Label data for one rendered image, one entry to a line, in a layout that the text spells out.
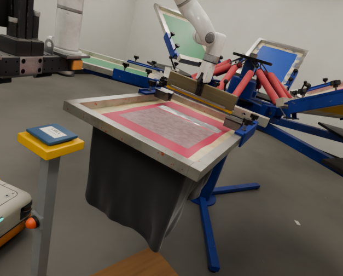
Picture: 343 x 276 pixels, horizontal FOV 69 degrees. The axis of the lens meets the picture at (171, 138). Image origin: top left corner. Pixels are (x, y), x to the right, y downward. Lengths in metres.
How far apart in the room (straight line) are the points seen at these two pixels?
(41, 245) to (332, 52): 5.11
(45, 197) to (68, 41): 0.60
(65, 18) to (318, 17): 4.78
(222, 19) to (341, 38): 2.16
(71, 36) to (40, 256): 0.83
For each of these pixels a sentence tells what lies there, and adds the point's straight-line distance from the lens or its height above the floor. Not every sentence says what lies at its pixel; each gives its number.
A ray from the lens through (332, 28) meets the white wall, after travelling 5.42.
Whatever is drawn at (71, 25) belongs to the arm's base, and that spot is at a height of 1.24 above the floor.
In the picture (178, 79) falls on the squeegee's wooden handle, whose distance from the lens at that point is 1.35.
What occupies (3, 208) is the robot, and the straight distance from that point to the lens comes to 1.61.
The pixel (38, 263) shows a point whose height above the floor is 0.46.
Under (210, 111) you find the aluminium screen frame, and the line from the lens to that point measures 1.49.
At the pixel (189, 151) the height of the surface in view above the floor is 0.95.
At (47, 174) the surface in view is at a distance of 0.86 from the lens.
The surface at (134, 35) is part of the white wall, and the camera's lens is 6.75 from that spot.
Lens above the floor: 1.32
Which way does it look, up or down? 22 degrees down
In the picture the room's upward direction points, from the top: 17 degrees clockwise
